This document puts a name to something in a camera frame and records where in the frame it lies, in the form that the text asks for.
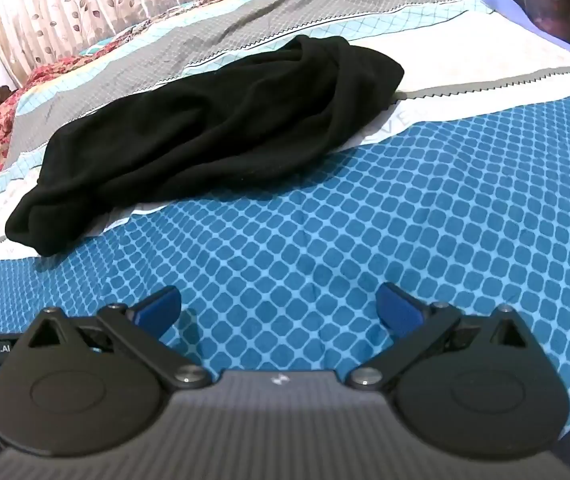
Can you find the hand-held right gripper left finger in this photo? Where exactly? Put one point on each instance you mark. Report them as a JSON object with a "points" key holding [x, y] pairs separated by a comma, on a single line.
{"points": [[157, 307]]}

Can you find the black pants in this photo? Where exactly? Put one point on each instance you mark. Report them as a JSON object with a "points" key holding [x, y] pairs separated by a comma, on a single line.
{"points": [[215, 145]]}

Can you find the lavender mattress cover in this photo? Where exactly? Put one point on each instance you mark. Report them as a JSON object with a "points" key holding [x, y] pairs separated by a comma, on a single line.
{"points": [[505, 5]]}

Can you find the beige leaf print curtain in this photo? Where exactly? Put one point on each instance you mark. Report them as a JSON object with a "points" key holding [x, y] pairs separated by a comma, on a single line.
{"points": [[90, 5]]}

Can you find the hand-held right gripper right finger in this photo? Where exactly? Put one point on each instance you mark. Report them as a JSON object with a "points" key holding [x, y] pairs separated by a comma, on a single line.
{"points": [[399, 310]]}

